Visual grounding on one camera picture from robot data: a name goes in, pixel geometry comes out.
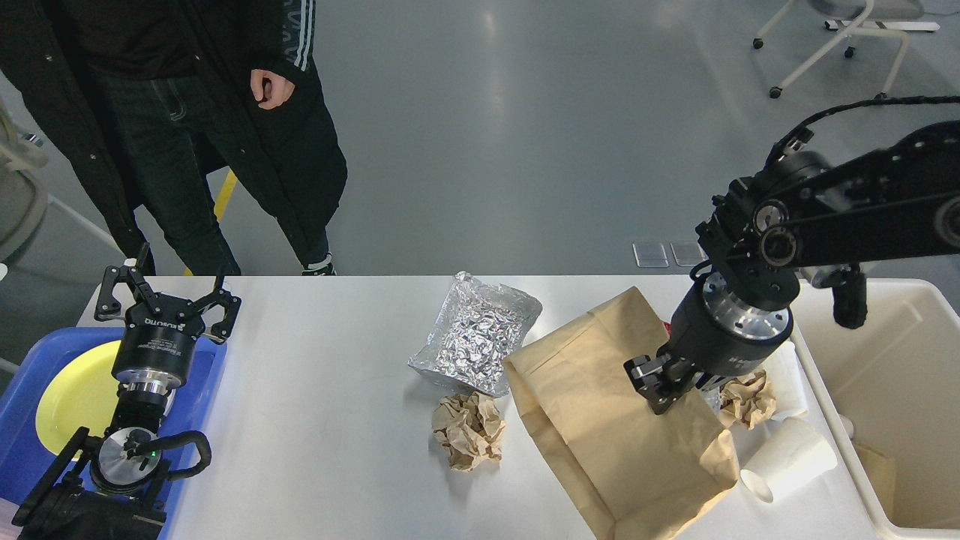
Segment yellow-green plastic plate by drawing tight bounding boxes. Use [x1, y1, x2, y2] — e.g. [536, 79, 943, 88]
[34, 339, 121, 455]

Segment small crumpled brown paper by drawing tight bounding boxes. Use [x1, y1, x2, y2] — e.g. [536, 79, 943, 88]
[718, 369, 778, 431]

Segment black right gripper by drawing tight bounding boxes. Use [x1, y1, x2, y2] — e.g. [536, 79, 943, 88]
[624, 272, 794, 415]

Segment white office chair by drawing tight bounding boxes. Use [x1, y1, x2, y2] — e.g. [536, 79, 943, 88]
[763, 1, 945, 101]

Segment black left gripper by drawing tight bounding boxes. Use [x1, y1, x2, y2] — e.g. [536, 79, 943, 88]
[94, 242, 242, 392]

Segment blue plastic tray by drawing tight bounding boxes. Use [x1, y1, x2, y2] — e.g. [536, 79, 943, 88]
[1, 327, 227, 539]

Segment person's bare hand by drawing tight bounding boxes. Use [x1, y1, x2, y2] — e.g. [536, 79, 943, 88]
[250, 69, 296, 110]

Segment brown paper bag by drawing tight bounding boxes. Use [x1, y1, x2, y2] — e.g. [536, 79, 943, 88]
[504, 287, 740, 539]

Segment person in black coat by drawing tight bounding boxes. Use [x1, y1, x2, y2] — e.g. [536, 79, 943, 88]
[1, 1, 349, 276]

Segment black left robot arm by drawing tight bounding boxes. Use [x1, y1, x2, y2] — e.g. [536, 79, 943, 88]
[11, 244, 242, 539]

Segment white paper cup lying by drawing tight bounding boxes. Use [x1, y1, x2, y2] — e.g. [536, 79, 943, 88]
[740, 417, 838, 503]

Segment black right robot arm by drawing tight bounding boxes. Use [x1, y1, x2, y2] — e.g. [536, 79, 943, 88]
[624, 96, 959, 415]

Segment foil tray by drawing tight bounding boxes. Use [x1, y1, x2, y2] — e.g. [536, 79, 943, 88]
[407, 272, 543, 398]

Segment white chair leg left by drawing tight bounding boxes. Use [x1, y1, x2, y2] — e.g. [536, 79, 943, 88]
[0, 97, 121, 376]

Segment cream plastic bin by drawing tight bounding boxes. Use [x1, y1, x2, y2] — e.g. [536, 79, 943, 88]
[791, 279, 959, 539]

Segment floor outlet plates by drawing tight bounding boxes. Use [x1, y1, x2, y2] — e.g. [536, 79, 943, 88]
[633, 241, 709, 268]

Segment crumpled brown paper ball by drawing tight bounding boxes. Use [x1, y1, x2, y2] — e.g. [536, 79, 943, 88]
[431, 391, 506, 472]

